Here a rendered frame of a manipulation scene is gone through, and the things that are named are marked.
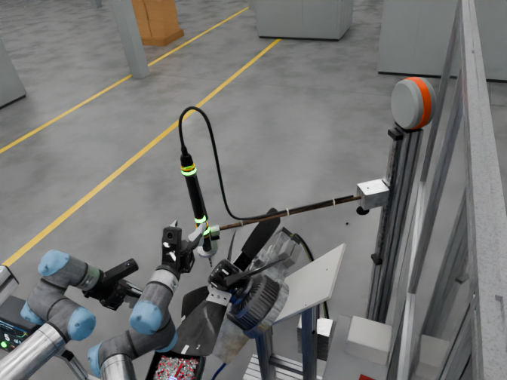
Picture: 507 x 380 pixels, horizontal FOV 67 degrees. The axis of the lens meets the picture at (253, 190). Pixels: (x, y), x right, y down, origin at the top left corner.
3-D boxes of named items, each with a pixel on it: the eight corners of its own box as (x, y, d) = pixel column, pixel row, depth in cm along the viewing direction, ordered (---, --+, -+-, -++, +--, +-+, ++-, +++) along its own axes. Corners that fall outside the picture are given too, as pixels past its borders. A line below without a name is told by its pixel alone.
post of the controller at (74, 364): (88, 375, 166) (71, 351, 154) (84, 382, 164) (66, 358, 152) (83, 373, 167) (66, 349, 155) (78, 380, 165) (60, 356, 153)
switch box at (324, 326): (331, 345, 192) (333, 320, 179) (327, 362, 186) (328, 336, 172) (302, 336, 197) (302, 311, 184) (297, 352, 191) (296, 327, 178)
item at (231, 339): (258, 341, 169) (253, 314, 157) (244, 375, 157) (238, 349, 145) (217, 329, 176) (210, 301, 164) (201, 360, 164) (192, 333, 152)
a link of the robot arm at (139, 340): (136, 342, 107) (124, 320, 100) (173, 324, 110) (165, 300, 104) (143, 366, 101) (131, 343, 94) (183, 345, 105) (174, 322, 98)
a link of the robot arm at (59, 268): (31, 271, 108) (48, 244, 110) (66, 285, 115) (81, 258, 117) (40, 279, 102) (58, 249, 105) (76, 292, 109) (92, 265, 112)
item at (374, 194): (381, 194, 145) (383, 176, 140) (390, 206, 140) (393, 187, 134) (355, 200, 144) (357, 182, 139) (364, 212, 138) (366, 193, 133)
